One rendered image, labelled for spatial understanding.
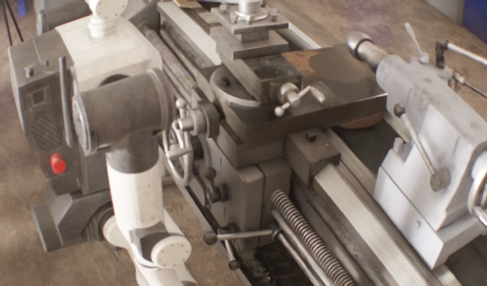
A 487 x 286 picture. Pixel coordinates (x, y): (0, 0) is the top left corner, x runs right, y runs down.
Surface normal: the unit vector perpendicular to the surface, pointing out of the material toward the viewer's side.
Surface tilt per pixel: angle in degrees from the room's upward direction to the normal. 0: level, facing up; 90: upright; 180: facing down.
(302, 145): 0
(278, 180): 90
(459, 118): 0
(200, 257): 0
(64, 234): 90
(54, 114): 90
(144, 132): 90
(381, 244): 36
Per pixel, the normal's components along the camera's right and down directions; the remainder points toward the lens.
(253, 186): 0.42, 0.55
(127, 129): 0.47, 0.68
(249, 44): 0.02, -0.80
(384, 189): -0.91, 0.23
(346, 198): -0.51, -0.51
